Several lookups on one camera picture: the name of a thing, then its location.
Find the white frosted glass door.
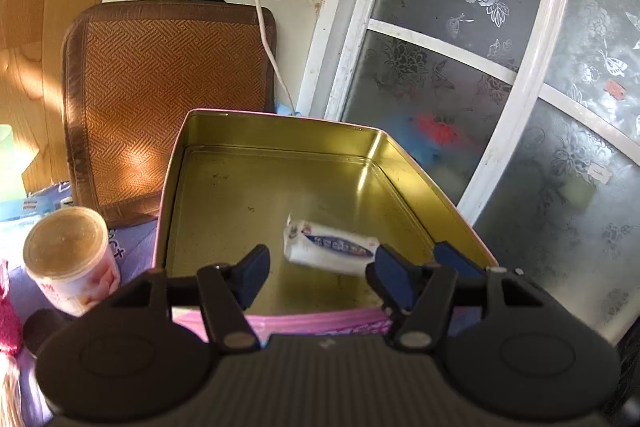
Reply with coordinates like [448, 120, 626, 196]
[296, 0, 639, 341]

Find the pink knitted soft item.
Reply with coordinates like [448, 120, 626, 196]
[0, 260, 23, 355]

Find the white pink yogurt cup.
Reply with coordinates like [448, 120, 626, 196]
[23, 207, 120, 317]

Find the light green plastic mug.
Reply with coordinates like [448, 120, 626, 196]
[0, 124, 26, 202]

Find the small white tissue pack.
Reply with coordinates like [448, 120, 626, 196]
[283, 216, 380, 277]

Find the brown woven seat cushion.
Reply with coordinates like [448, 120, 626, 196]
[62, 0, 277, 228]

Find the blue patterned tablecloth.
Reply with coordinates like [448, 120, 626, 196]
[1, 221, 156, 426]

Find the white power cable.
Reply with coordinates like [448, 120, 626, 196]
[235, 0, 302, 115]

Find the clear blue toothbrush case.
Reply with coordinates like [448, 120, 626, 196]
[0, 182, 74, 221]

